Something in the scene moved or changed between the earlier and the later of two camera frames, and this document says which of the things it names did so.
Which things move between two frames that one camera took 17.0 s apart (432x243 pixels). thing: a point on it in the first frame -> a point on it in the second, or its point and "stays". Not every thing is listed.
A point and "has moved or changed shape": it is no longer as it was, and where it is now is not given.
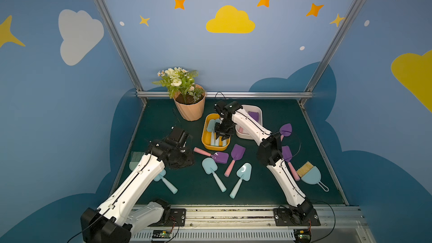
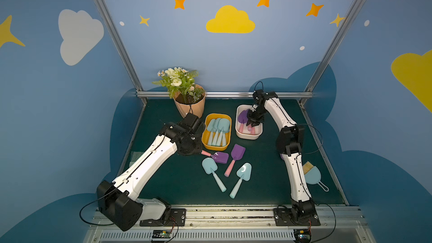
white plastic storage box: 256,113 stays
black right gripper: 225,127 -> 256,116
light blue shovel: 160,176 has moved or changed shape
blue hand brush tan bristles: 310,174 stays
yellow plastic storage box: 206,135 stays
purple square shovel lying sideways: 219,157 stays
